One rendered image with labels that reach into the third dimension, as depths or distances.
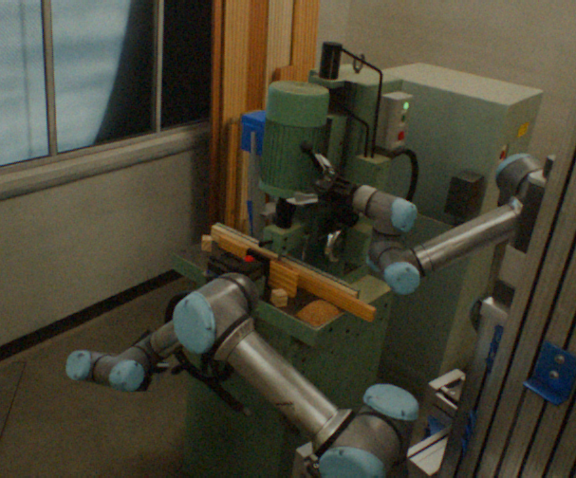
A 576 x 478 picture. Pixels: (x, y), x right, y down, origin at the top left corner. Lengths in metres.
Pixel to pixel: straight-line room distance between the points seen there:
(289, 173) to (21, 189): 1.39
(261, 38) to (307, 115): 1.82
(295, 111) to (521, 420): 0.97
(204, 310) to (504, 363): 0.60
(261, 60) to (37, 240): 1.51
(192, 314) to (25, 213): 1.74
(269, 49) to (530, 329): 2.63
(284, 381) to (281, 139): 0.78
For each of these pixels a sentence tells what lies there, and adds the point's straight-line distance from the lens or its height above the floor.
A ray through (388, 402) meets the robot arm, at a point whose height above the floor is 1.05.
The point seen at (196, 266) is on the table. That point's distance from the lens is 2.12.
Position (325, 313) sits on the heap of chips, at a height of 0.92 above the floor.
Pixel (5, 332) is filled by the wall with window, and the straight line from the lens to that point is 3.18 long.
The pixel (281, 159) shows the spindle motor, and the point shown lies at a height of 1.31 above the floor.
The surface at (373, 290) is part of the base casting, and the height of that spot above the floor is 0.80.
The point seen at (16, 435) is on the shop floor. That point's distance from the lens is 2.88.
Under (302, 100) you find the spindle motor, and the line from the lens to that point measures 1.81.
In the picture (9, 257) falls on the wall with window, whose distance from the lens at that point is 3.02.
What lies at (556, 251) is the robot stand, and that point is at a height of 1.45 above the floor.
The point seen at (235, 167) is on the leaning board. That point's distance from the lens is 3.43.
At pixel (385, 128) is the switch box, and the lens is 2.07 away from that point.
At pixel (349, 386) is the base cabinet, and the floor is 0.46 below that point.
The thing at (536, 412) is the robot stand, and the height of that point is 1.13.
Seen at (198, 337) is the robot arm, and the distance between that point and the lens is 1.35.
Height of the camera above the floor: 1.91
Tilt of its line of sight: 26 degrees down
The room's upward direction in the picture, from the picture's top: 7 degrees clockwise
